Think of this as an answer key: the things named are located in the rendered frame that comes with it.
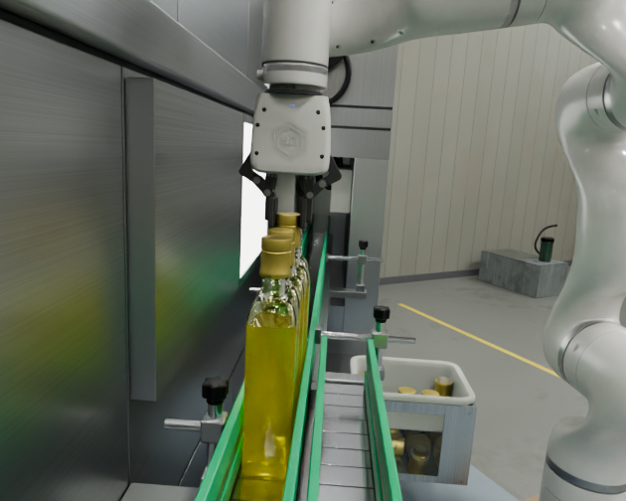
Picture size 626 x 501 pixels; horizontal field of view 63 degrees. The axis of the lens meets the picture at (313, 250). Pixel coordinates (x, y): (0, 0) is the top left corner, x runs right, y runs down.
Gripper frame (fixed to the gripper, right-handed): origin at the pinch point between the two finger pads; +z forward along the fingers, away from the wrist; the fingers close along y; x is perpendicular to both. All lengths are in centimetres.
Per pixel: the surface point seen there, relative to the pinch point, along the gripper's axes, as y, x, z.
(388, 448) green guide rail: 13.3, -20.0, 21.1
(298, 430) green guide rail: 3.9, -18.0, 21.0
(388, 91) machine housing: 19, 99, -27
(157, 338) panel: -11.9, -16.6, 12.3
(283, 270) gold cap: 1.0, -12.9, 4.9
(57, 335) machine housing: -14.7, -30.8, 6.8
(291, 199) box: -11, 110, 9
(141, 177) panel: -13.2, -17.0, -4.9
